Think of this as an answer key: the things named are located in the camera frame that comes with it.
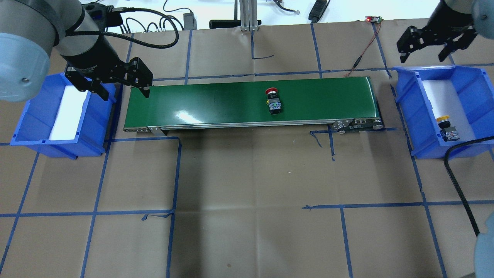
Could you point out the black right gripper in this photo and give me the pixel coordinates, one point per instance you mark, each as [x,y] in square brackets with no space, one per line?
[449,20]

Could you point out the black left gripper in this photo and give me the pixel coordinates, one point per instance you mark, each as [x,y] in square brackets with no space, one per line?
[93,54]

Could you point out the yellow push button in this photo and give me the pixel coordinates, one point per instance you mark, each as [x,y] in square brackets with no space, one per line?
[448,132]

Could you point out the red push button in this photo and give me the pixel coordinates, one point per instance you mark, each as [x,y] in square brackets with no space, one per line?
[273,101]

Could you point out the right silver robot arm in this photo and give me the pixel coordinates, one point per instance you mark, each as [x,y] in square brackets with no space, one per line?
[481,12]

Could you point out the white foam pad right bin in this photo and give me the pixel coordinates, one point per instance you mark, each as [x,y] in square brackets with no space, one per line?
[444,100]

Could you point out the blue bin left side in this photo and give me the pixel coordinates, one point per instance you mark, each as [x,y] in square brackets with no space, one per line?
[38,117]

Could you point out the blue bin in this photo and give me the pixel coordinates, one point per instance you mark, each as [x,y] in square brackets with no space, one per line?
[475,91]
[38,117]

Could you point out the blue bin right side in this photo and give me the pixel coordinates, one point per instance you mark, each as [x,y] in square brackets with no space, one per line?
[475,91]

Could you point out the black power adapter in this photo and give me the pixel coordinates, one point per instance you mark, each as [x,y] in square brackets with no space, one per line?
[189,21]

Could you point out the green conveyor belt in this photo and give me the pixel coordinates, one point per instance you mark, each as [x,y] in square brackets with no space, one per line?
[347,103]

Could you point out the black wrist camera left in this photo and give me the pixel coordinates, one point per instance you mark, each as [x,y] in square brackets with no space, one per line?
[105,16]

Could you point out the aluminium frame post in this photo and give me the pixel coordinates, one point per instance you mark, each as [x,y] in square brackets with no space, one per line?
[248,15]

